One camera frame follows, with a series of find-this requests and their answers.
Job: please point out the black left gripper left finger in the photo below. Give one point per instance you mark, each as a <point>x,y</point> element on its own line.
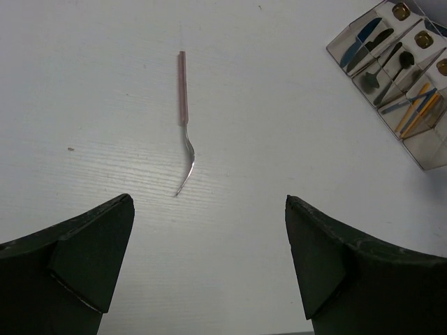
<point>61,280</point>

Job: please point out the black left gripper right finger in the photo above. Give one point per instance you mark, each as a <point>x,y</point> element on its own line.
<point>353,283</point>

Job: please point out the smoky clear divided organizer tray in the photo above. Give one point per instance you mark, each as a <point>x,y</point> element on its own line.
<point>396,70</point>

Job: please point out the black steak knife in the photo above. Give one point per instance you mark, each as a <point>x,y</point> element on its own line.
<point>367,48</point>

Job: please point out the blue knife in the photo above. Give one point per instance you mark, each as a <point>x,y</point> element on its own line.
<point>364,33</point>

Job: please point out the orange chopstick crosswise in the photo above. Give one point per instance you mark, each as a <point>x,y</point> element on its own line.
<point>420,115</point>

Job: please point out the pink handled fork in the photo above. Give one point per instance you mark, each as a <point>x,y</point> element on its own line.
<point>184,115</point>

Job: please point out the orange chopstick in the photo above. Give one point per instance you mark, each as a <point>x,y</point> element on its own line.
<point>409,112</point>

